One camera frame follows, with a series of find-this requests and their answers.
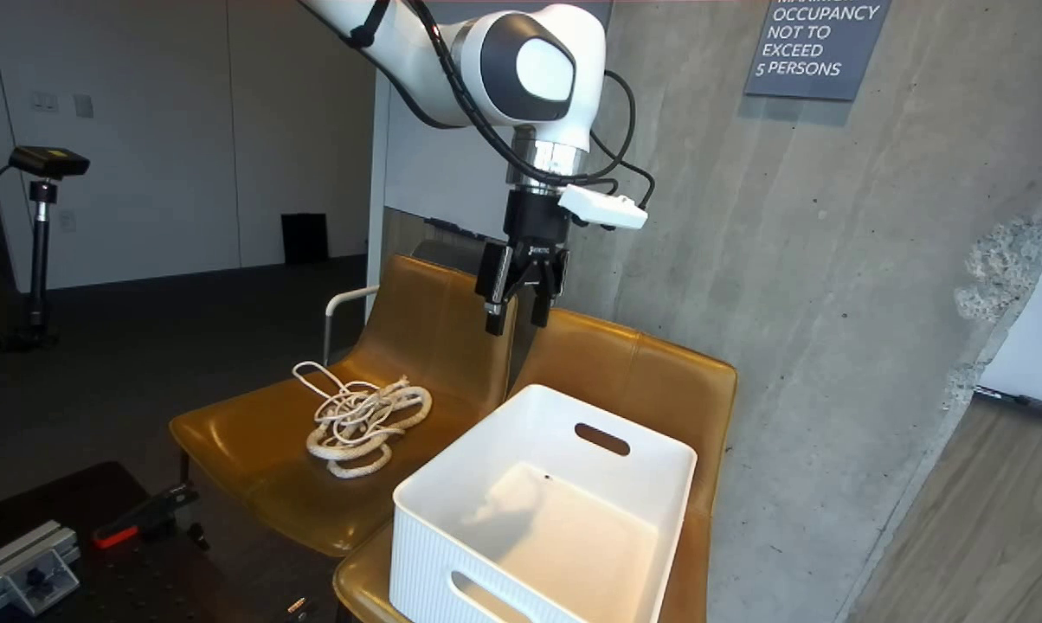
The white wall switch plate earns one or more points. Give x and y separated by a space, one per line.
86 104

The small black box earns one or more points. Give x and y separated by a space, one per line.
306 240

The orange black clamp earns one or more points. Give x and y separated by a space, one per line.
140 520

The black perforated mounting board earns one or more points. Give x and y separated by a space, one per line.
140 577

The mustard leather chair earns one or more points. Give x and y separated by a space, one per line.
644 367
243 451

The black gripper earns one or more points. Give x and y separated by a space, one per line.
538 220

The aluminium extrusion rail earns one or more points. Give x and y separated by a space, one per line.
19 564

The black camera stand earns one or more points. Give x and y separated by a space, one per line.
35 252

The black camera on stand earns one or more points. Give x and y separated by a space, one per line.
49 160

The white panel black ledge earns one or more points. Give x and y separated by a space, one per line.
1039 332

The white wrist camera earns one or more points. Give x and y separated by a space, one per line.
606 207

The grey occupancy sign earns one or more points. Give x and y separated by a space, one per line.
820 45

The white plastic basket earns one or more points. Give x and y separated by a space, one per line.
660 497

